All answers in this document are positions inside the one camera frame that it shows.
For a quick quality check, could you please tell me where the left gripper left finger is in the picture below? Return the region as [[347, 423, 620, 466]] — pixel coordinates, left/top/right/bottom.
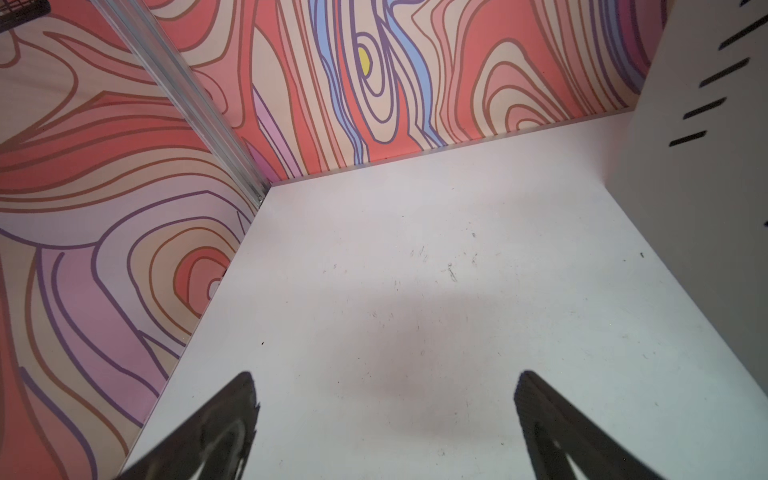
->
[[119, 371, 260, 480]]

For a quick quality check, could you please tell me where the grey metal cabinet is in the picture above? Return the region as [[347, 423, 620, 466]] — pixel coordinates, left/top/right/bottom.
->
[[607, 0, 767, 386]]

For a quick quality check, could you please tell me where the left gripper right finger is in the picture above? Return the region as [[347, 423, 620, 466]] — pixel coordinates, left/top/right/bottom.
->
[[514, 370, 660, 479]]

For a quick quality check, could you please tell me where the left black wire basket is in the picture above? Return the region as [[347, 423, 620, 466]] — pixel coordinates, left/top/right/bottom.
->
[[0, 0, 51, 33]]

